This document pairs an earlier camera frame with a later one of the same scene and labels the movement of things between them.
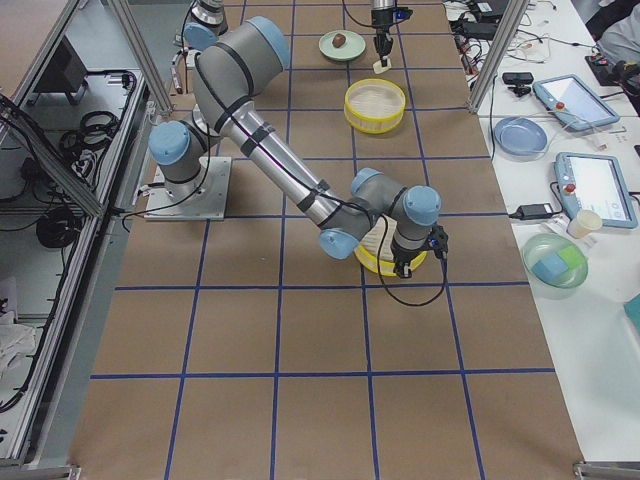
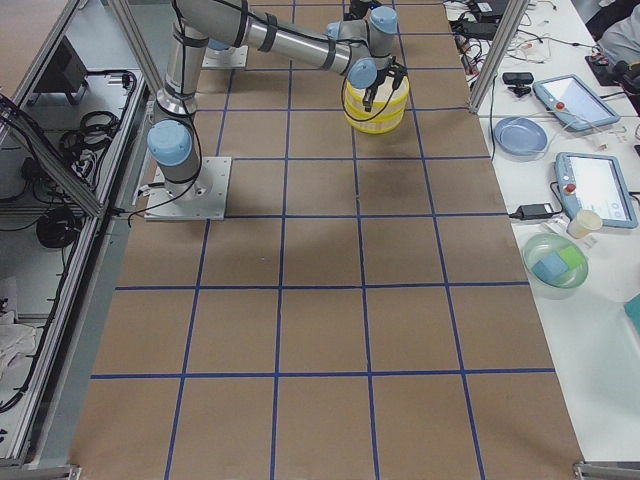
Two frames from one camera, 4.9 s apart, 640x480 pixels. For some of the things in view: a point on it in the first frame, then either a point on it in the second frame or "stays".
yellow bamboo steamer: (367, 247) → (388, 103)
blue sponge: (549, 268) stays
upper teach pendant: (575, 103) stays
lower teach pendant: (595, 183) stays
